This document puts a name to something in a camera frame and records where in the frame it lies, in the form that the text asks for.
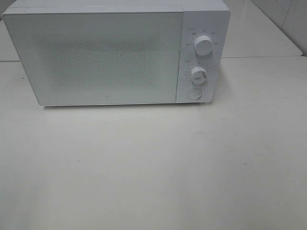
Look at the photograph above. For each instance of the upper white power knob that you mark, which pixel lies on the upper white power knob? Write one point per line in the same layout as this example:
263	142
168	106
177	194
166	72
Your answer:
203	45

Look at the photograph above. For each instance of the white timer knob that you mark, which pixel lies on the white timer knob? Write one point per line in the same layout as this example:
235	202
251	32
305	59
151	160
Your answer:
198	75

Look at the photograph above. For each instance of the white microwave oven body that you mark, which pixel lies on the white microwave oven body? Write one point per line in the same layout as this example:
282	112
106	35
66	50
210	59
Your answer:
199	17

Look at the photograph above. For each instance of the round white door button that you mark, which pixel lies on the round white door button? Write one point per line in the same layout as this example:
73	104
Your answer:
194	94

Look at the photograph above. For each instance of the white microwave door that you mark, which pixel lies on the white microwave door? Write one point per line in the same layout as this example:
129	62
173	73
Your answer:
90	59

